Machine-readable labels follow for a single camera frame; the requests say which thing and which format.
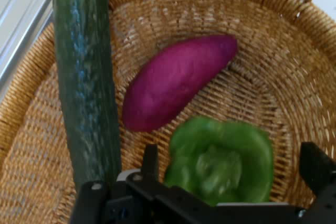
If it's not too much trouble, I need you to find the long green cucumber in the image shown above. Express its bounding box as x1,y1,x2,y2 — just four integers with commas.
52,0,123,194

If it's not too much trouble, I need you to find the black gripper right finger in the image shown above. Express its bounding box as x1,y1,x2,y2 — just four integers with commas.
298,142,336,224

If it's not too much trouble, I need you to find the woven wicker basket with handles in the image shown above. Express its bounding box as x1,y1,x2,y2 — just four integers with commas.
0,0,336,224

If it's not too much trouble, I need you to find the silver metal wall rail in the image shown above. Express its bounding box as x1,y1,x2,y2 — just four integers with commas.
0,0,57,96

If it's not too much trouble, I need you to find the green bell pepper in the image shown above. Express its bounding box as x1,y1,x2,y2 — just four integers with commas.
163,115,275,207

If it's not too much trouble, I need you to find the purple sweet potato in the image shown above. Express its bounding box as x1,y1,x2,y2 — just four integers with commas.
121,34,239,133

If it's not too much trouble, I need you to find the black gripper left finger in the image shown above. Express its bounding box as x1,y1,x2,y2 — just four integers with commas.
70,143,219,224

